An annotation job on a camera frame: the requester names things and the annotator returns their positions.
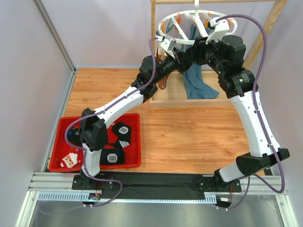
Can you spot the white round clip hanger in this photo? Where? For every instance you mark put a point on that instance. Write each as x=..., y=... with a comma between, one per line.
x=186, y=25

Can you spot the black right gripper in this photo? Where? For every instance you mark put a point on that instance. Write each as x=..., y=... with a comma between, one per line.
x=200, y=48

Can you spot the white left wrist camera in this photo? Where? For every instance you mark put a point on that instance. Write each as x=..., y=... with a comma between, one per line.
x=167, y=44

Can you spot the teal blue hanging sock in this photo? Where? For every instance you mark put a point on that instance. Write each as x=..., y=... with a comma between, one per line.
x=194, y=85

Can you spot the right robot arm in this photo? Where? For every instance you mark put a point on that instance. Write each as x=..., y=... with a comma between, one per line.
x=226, y=59

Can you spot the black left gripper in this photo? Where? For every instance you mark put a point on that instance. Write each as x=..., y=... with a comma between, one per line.
x=179, y=56

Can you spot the black sock upper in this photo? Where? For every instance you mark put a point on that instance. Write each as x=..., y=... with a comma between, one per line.
x=121, y=136

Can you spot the red santa sock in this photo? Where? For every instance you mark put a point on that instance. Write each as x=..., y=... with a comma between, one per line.
x=72, y=159

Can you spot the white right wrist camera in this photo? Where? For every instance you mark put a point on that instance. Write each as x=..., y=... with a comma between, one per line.
x=220, y=30

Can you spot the black sock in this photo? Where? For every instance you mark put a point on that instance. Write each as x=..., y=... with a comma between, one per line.
x=121, y=136
x=112, y=156

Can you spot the wooden rack frame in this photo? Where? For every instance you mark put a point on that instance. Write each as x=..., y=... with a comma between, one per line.
x=175, y=94

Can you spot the black sock lower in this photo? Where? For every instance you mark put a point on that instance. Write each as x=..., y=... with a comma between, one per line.
x=112, y=156

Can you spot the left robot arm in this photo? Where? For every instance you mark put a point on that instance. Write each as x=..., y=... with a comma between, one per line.
x=111, y=111

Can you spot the aluminium rail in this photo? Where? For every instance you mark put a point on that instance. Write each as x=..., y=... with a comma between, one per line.
x=56, y=187

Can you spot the black base mat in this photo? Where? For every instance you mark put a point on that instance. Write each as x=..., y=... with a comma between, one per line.
x=155, y=186

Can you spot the brown cream hanging sock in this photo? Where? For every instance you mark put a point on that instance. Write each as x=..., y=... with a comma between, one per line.
x=161, y=56

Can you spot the red plastic bin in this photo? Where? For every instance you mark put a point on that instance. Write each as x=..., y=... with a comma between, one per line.
x=62, y=146

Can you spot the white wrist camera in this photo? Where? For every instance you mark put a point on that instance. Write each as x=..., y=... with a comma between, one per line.
x=220, y=30
x=167, y=44

